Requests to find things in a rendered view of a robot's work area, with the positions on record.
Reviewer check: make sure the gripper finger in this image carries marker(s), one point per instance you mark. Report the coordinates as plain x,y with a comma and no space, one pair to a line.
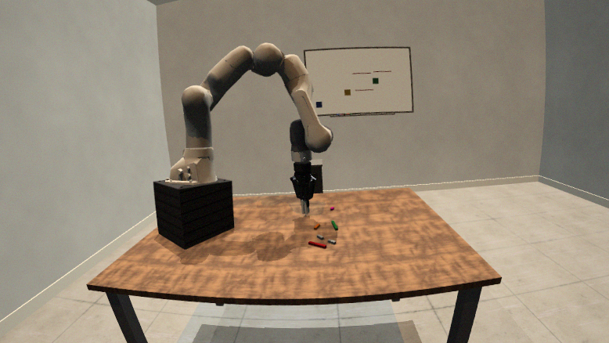
299,190
308,192

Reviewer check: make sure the red rod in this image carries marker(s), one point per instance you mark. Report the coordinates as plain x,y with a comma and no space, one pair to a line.
317,244

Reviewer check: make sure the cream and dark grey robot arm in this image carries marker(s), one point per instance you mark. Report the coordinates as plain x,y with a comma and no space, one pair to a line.
197,165

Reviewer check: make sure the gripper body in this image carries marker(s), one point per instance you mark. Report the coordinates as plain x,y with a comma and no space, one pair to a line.
303,170

